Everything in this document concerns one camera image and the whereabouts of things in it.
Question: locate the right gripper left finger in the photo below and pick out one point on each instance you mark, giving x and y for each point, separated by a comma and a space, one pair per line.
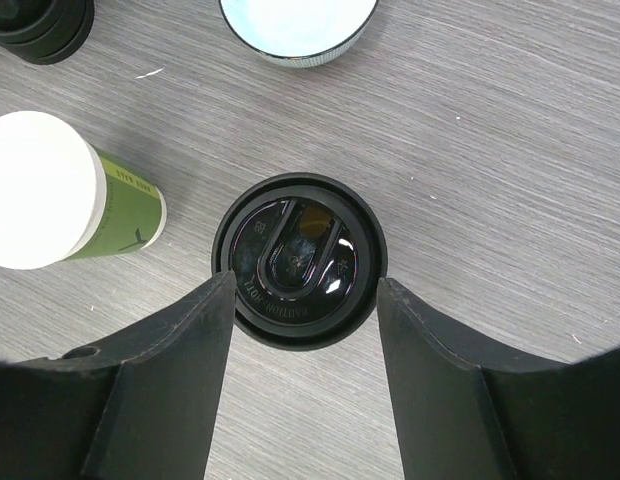
140, 403

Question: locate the light green ceramic bowl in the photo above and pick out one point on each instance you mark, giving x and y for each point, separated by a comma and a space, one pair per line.
298, 34

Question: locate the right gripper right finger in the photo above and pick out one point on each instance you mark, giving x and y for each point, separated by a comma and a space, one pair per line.
467, 406

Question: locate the stack of black lids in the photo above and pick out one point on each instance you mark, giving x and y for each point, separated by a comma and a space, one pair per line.
45, 32

